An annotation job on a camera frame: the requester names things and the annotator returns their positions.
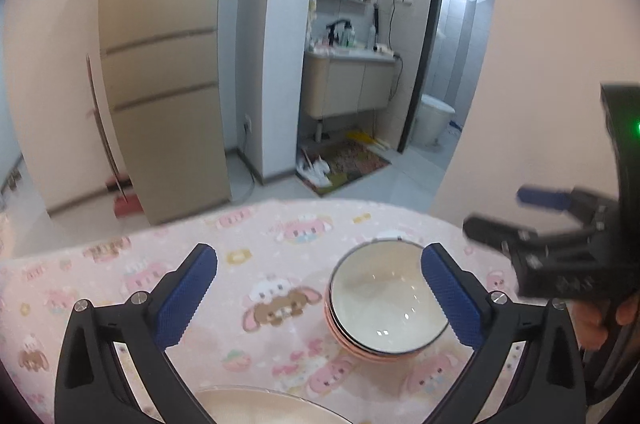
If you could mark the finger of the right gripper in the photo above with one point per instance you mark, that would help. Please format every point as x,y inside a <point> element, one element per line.
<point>510,240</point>
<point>544,198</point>

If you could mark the person's right hand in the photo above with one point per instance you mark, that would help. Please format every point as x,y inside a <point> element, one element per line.
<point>588,321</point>

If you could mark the bathroom vanity cabinet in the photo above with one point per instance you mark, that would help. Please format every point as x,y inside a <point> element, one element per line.
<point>339,82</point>

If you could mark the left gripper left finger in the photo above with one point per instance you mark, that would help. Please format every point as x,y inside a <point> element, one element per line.
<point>91,385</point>

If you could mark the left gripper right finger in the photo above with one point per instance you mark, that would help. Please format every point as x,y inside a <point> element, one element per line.
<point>548,383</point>

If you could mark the beige refrigerator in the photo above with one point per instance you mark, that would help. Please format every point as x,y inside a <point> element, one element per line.
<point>159,61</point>

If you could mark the pink cartoon tablecloth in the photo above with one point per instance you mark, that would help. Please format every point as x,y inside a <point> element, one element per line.
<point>261,322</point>

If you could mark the patterned bathroom floor mat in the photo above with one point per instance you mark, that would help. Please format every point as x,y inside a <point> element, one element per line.
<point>331,167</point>

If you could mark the black faucet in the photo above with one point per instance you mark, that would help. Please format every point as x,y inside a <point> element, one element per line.
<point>337,31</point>

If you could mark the pink rimmed white bowl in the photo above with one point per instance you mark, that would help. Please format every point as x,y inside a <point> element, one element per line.
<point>352,347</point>

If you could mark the white cartoon cat plate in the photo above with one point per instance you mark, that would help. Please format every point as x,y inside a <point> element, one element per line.
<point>245,405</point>

